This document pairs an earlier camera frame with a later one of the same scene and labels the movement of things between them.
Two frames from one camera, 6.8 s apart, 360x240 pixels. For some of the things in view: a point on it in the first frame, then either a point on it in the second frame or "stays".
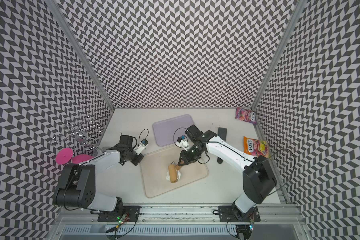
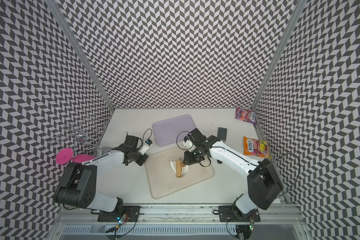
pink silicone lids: (64, 156) stays
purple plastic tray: (166, 132) stays
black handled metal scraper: (222, 134) stays
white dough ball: (168, 175) -> (173, 165)
